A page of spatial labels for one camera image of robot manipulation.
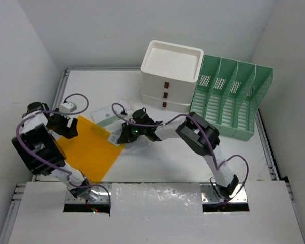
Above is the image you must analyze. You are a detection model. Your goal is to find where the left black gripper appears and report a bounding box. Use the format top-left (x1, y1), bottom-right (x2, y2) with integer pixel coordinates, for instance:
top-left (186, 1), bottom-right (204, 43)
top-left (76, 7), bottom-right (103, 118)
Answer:
top-left (47, 108), bottom-right (78, 138)

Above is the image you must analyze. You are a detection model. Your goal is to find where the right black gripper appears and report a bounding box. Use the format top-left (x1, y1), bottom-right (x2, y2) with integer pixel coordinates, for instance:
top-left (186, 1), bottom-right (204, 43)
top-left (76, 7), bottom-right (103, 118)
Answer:
top-left (118, 120), bottom-right (147, 144)

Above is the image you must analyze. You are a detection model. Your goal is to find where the orange plastic folder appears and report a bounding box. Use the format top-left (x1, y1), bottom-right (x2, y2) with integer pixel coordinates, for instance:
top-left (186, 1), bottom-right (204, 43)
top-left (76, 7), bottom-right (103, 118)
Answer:
top-left (57, 116), bottom-right (124, 184)

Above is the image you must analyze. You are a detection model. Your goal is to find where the white three-drawer storage box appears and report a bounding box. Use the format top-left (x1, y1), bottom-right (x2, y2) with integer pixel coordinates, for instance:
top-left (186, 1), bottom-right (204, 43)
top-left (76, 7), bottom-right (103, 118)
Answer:
top-left (140, 40), bottom-right (204, 113)

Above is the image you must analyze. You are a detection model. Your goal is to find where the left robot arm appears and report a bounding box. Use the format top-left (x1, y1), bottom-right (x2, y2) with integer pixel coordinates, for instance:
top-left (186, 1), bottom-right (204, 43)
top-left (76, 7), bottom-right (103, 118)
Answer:
top-left (11, 102), bottom-right (92, 200)

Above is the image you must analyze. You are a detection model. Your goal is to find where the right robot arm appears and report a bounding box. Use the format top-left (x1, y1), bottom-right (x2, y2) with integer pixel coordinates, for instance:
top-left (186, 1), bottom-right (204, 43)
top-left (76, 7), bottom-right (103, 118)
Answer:
top-left (117, 107), bottom-right (239, 200)

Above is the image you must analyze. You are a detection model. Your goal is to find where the clear sleeve with documents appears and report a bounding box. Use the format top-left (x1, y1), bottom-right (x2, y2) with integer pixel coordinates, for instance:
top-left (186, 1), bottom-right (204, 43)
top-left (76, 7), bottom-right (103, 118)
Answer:
top-left (90, 98), bottom-right (153, 155)

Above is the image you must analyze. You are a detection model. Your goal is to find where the white foam front panel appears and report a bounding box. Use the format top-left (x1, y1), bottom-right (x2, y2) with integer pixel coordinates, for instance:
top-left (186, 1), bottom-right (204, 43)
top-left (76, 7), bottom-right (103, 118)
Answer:
top-left (9, 181), bottom-right (303, 243)

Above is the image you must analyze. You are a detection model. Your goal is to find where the green plastic file organizer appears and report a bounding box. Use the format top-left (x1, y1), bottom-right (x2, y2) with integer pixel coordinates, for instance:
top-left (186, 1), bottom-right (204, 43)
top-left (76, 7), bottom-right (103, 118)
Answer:
top-left (190, 55), bottom-right (274, 141)

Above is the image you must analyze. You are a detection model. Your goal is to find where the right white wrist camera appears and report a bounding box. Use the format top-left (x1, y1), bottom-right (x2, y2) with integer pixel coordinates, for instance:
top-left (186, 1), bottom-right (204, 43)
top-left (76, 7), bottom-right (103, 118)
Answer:
top-left (120, 109), bottom-right (133, 120)

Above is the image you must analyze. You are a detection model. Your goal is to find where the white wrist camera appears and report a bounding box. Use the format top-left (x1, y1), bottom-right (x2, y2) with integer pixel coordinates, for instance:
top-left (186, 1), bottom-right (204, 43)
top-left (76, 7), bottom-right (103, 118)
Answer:
top-left (120, 109), bottom-right (133, 120)
top-left (59, 102), bottom-right (77, 113)

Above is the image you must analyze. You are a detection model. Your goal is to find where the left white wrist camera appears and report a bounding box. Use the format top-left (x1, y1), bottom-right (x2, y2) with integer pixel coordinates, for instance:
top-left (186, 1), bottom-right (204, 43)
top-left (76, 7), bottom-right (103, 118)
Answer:
top-left (59, 102), bottom-right (77, 113)

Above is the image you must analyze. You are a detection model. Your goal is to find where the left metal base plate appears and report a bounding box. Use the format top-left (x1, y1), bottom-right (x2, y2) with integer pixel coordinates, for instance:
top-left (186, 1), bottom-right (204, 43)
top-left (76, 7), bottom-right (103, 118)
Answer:
top-left (65, 182), bottom-right (112, 204)

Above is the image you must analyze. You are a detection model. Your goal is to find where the metal base plate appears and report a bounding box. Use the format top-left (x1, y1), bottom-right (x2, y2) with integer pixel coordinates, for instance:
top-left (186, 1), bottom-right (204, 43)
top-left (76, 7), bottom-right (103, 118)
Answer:
top-left (65, 182), bottom-right (112, 204)
top-left (200, 183), bottom-right (248, 204)

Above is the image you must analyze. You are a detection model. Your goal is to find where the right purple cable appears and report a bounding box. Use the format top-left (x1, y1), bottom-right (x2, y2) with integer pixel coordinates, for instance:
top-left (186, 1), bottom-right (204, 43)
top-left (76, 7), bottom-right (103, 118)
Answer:
top-left (111, 102), bottom-right (250, 205)

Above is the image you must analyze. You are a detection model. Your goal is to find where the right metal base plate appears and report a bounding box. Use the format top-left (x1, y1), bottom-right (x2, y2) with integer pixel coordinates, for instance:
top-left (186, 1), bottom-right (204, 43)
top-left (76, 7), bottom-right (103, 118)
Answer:
top-left (200, 183), bottom-right (248, 204)

